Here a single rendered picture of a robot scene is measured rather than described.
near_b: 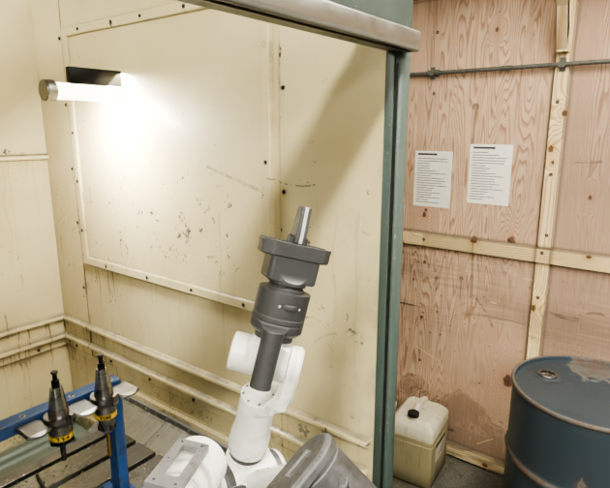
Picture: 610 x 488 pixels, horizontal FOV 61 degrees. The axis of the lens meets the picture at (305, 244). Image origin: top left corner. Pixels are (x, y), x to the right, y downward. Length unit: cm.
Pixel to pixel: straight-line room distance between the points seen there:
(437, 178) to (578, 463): 149
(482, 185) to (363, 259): 164
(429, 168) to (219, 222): 163
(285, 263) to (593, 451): 151
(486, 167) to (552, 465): 138
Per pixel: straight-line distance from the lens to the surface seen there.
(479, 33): 281
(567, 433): 210
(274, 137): 131
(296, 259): 83
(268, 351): 81
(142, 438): 196
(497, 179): 274
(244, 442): 97
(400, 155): 112
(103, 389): 135
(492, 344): 294
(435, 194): 286
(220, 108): 144
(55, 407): 130
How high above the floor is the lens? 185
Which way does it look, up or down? 13 degrees down
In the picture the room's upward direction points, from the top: straight up
